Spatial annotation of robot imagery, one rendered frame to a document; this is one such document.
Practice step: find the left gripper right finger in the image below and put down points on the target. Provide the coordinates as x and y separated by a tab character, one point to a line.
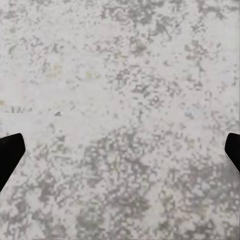
232	148

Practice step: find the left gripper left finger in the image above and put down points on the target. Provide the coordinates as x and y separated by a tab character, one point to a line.
12	149

